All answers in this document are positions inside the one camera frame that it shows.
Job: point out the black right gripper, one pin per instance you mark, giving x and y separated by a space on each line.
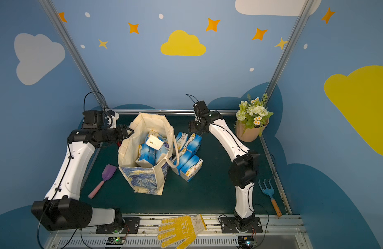
194 126

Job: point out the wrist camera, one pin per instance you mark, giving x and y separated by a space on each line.
200 109
100 119

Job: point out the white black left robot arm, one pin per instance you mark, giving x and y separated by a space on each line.
61 208

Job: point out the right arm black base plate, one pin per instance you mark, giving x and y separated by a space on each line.
228 225

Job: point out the purple pink spatula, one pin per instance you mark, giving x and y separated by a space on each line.
107 174

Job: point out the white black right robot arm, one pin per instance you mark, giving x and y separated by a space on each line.
243 170

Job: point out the yellow knit work glove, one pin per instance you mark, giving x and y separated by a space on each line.
183 229

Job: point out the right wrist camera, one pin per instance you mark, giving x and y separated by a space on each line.
200 109

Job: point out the left green circuit board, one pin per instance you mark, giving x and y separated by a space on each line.
116 241

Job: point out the green circuit board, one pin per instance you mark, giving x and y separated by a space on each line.
246 243
116 241

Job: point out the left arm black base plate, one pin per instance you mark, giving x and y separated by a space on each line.
129 225

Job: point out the teal cartoon tissue pack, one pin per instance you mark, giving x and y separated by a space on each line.
161 153

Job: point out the right green circuit board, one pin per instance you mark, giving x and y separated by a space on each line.
246 243

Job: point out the blue white tissue pack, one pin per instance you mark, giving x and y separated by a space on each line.
193 143
154 140
191 168
181 140
184 156
146 157

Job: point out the aluminium rail front frame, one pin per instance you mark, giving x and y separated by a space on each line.
286 232

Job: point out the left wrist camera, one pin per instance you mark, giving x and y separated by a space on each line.
100 119

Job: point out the cream canvas tote bag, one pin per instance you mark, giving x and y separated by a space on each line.
147 180

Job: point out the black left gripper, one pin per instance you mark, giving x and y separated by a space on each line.
121 133

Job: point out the blue garden rake wooden handle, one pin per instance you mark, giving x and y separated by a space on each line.
267 189

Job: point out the flower pot with white flowers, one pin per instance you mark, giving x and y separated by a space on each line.
252 118

